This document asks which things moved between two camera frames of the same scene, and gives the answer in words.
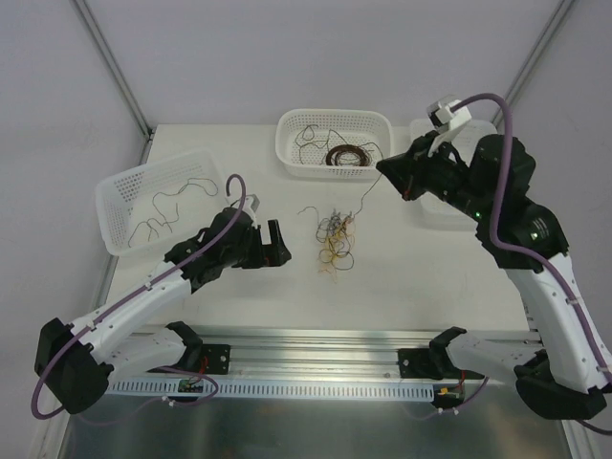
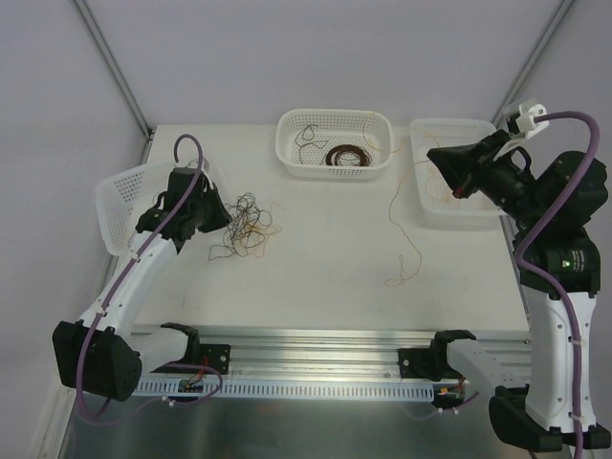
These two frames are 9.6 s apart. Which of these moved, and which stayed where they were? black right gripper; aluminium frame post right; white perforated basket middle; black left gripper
Moved: black left gripper; black right gripper
Stayed: white perforated basket middle; aluminium frame post right
